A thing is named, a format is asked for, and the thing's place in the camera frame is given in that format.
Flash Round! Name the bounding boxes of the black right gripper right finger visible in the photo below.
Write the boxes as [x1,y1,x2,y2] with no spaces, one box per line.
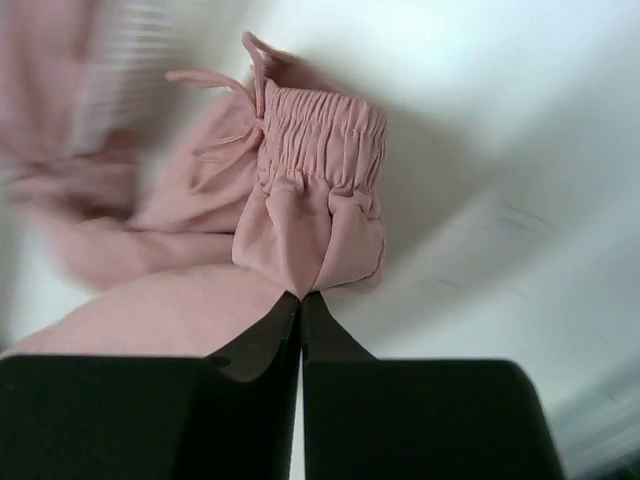
[300,293,564,480]

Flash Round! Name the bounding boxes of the pink trousers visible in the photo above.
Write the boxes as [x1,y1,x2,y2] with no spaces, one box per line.
[1,1,387,357]

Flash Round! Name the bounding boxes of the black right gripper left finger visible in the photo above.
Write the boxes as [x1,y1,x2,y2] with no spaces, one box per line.
[1,295,300,479]

